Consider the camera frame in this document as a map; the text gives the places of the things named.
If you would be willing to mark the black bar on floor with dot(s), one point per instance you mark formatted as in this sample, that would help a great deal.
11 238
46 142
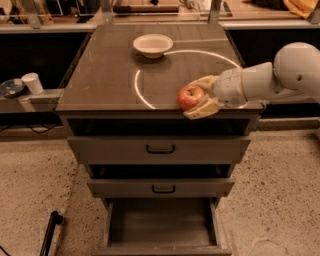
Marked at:
54 220

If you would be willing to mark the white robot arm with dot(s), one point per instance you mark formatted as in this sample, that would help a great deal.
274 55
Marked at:
294 74

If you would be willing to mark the dark small plate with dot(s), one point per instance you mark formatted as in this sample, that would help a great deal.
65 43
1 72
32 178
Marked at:
12 88

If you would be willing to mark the grey drawer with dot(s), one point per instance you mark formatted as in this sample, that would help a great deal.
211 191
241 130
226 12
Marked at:
163 227
157 150
160 188

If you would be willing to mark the grey drawer cabinet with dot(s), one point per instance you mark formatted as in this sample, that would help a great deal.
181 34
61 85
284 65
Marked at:
116 91

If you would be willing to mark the red apple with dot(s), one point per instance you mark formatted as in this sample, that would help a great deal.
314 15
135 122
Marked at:
189 96

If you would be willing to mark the yellow cloth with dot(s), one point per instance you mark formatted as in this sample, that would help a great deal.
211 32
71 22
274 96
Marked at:
302 8

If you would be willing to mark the bottom grey drawer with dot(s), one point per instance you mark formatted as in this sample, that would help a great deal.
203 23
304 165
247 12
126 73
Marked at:
163 227

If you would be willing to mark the white paper bowl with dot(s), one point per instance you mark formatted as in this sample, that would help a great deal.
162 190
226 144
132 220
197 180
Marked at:
153 45

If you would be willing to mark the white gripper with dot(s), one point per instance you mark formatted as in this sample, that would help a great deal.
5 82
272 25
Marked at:
228 86

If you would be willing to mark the white paper cup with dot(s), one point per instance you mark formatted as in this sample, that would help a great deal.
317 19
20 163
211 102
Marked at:
33 83

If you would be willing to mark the top grey drawer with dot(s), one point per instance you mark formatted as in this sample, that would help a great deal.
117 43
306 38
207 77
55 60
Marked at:
157 150

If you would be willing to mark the middle grey drawer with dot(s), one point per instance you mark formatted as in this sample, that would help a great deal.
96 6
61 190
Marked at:
160 188

